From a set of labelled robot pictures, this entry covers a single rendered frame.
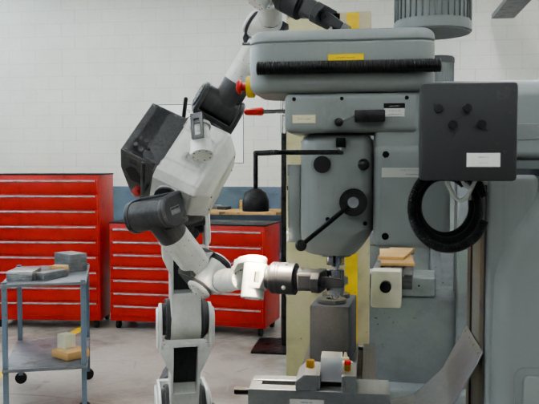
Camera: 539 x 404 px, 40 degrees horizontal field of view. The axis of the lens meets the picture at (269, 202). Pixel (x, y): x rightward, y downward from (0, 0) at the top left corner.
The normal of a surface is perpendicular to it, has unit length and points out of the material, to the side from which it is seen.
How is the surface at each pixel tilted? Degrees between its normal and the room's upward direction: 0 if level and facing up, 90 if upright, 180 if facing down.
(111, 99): 90
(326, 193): 90
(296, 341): 90
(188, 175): 58
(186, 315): 81
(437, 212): 90
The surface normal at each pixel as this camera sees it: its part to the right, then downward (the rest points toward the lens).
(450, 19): 0.21, 0.05
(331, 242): -0.12, 0.51
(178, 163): 0.16, -0.48
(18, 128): -0.14, 0.05
